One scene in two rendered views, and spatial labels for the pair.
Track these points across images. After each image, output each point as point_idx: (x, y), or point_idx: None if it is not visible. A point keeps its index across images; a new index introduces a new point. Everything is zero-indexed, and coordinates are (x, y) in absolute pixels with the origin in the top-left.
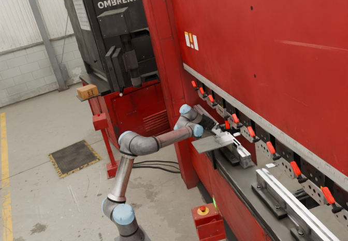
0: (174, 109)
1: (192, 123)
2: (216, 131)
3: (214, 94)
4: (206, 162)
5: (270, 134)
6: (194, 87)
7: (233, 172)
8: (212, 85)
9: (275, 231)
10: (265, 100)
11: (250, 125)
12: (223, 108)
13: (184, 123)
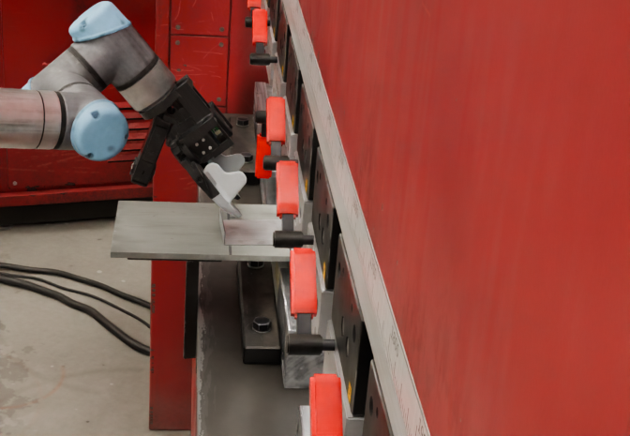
0: (172, 72)
1: (89, 91)
2: (222, 182)
3: (279, 9)
4: None
5: (336, 215)
6: None
7: (228, 388)
8: None
9: None
10: (351, 11)
11: (309, 162)
12: (285, 82)
13: (60, 81)
